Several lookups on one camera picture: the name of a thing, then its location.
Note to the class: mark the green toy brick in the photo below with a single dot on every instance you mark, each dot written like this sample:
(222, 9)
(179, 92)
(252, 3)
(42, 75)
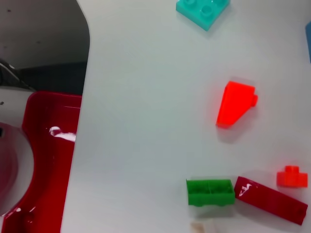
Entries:
(210, 193)

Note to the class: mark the small red toy brick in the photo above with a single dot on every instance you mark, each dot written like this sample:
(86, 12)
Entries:
(291, 178)

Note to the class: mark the dark red long brick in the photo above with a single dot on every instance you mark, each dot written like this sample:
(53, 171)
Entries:
(269, 200)

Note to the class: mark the red sloped toy brick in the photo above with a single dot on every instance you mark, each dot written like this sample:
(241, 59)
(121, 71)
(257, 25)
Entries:
(234, 104)

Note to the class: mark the teal flat toy plate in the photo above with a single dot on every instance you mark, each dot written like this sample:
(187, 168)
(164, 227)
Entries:
(201, 12)

